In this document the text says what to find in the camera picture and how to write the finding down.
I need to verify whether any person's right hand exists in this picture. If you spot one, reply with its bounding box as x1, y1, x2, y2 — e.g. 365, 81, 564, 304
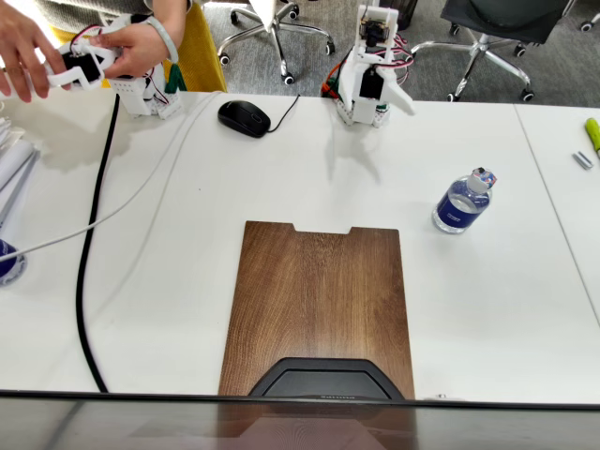
0, 7, 76, 103

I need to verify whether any orange cable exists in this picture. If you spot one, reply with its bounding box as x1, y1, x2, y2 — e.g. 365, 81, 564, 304
322, 59, 351, 95

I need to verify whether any thick black cable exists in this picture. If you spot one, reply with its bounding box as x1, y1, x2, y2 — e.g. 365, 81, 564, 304
76, 93, 122, 394

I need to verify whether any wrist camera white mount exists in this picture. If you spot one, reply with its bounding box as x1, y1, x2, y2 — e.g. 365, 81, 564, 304
358, 4, 399, 51

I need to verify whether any white paper stack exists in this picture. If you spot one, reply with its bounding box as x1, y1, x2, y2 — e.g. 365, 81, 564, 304
0, 97, 41, 226

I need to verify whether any black computer mouse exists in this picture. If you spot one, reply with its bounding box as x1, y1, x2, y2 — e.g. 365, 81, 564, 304
217, 99, 272, 140

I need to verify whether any person's left hand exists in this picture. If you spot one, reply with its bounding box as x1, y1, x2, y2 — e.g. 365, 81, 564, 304
88, 18, 177, 80

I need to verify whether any brown wooden board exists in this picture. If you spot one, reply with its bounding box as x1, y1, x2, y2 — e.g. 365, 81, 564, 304
217, 219, 416, 400

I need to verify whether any long white cable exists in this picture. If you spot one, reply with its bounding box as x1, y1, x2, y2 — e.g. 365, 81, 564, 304
0, 91, 224, 263

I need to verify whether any green table clamp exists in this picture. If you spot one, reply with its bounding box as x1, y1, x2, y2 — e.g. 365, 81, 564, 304
322, 77, 347, 100
163, 63, 188, 94

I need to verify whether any blue and white cup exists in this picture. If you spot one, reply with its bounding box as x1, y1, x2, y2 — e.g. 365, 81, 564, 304
0, 237, 28, 287

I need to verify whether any blue label water bottle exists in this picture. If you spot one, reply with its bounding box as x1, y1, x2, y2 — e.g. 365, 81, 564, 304
431, 166, 499, 234

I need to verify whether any black Philips monitor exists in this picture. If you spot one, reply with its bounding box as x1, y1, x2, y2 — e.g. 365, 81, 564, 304
0, 357, 600, 450

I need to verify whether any white leader arm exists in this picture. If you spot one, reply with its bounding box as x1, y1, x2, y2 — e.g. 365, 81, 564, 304
44, 13, 184, 121

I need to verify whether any yellow skirt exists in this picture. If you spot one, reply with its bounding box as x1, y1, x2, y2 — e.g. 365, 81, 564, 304
49, 3, 229, 94

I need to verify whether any office chair caster leg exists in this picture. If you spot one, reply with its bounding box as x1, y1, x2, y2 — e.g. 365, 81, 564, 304
579, 0, 600, 33

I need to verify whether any green marker pen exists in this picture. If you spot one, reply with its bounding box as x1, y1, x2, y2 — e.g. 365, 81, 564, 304
584, 117, 600, 156

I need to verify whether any black bin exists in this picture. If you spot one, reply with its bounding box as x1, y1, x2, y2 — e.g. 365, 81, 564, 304
397, 0, 419, 30

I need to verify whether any person's left forearm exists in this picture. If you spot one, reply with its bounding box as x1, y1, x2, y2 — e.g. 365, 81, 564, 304
152, 0, 194, 34

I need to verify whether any pale green jade bracelet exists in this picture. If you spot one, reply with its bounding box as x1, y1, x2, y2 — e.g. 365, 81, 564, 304
142, 16, 182, 65

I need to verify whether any thin black mouse cable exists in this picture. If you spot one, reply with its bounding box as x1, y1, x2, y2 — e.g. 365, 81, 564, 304
266, 93, 302, 135

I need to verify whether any black seat office chair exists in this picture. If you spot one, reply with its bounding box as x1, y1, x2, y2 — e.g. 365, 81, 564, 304
410, 0, 580, 103

